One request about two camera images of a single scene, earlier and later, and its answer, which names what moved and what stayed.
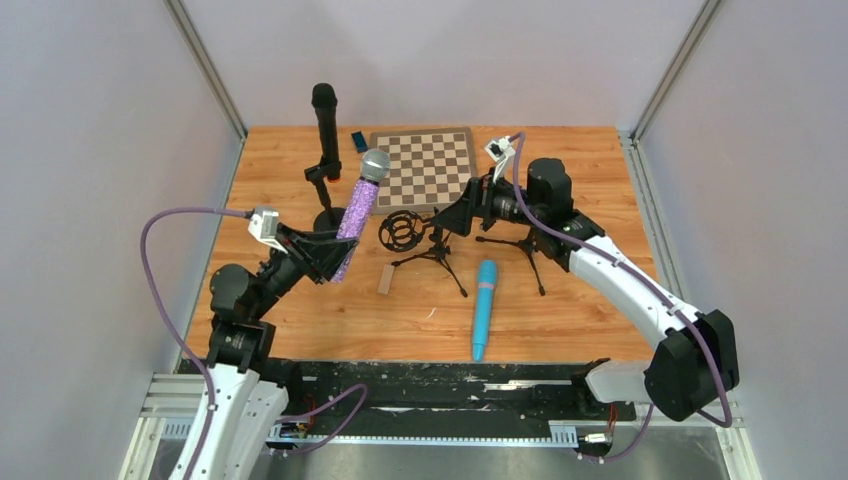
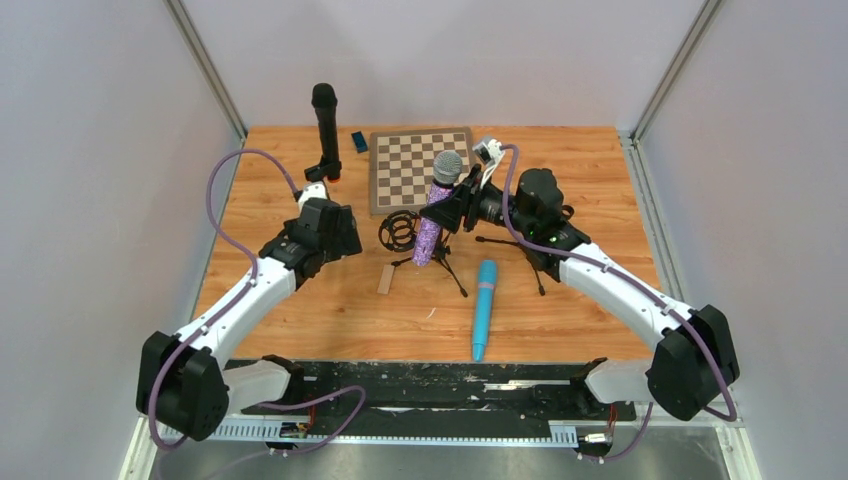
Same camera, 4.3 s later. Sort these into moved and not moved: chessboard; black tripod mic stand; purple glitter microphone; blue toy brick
Moved: purple glitter microphone
Not moved: blue toy brick; black tripod mic stand; chessboard
